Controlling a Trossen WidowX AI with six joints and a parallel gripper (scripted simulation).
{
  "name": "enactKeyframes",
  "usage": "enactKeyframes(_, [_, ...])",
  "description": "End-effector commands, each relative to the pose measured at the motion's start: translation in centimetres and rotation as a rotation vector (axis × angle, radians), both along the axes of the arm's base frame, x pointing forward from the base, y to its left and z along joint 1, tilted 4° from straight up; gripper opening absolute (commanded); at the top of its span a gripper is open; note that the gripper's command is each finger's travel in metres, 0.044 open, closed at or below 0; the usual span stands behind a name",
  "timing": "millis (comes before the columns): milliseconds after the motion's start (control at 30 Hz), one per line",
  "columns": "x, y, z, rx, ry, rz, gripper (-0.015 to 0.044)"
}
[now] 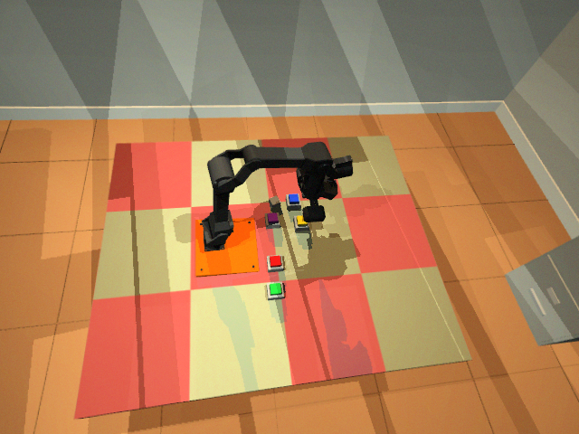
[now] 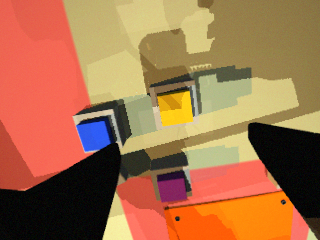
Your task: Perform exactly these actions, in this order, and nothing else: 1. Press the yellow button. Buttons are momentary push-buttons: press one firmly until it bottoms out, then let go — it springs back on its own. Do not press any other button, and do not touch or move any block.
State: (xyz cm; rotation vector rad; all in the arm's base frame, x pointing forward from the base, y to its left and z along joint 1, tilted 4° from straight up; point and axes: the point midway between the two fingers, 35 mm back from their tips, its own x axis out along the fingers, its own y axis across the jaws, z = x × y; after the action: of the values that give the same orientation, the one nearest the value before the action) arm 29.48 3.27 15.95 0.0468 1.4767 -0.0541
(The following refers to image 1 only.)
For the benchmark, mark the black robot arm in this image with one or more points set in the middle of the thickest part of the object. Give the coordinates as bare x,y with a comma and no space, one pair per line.
313,161

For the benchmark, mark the green button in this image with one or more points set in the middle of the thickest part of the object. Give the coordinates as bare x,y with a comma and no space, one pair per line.
275,290

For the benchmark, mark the yellow button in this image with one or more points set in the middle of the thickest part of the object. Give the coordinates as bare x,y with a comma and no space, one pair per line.
299,223

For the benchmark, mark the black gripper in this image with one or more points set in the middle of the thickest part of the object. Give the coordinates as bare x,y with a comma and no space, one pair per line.
314,212

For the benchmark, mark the red button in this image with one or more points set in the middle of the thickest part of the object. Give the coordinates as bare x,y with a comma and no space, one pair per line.
274,263

